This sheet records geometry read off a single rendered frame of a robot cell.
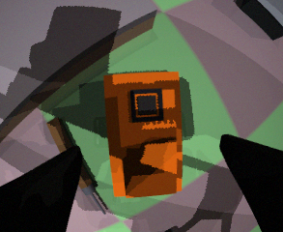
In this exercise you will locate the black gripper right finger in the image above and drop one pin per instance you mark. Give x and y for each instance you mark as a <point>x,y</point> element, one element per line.
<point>258,170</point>

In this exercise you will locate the grey cube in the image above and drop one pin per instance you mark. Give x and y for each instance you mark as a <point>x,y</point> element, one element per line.
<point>268,14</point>

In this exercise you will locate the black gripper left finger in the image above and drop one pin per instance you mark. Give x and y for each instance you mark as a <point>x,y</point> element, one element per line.
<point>41,200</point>

